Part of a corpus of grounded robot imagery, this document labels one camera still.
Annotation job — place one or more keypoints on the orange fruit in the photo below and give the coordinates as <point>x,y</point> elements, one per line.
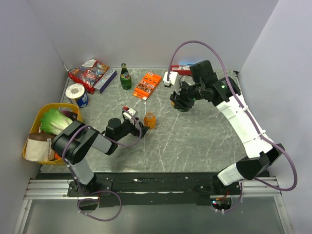
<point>56,156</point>

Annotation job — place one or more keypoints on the dark purple eggplant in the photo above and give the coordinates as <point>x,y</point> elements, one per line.
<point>73,116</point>

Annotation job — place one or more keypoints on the red flat box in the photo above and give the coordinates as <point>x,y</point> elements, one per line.
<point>183,70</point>

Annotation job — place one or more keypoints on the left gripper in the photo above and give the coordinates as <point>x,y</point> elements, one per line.
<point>135,131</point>

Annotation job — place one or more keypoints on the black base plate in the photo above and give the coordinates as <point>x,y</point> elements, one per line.
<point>155,189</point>

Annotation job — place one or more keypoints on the orange snack box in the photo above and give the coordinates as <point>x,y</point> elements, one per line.
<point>146,86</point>

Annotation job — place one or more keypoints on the orange juice bottle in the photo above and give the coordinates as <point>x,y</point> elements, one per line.
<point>150,120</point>

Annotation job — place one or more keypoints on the toilet paper roll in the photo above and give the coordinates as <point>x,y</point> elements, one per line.
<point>77,95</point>

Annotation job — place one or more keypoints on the white purple box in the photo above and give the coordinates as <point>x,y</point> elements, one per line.
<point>102,84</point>

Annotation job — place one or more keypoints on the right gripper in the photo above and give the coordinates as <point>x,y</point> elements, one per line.
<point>180,103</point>

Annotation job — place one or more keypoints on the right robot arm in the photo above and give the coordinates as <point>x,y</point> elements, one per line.
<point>225,95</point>

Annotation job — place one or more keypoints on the plastic cabbage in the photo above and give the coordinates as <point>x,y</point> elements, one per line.
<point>54,122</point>

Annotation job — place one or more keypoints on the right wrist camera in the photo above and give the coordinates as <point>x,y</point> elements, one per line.
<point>172,79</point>

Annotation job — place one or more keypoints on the blue flat box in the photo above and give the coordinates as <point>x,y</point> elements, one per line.
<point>186,63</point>

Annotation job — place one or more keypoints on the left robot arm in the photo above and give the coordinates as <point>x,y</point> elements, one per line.
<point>74,142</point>

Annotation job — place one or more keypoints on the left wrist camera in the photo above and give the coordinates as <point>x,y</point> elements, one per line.
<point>129,113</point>

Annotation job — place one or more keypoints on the red snack bag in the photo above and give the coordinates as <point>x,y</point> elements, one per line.
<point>89,74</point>

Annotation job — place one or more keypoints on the green glass bottle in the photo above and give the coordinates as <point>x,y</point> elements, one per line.
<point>125,77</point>

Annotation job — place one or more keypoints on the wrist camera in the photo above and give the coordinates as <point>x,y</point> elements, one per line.
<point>129,113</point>
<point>172,79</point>

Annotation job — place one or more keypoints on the brown paper bag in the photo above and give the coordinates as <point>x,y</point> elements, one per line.
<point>39,147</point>

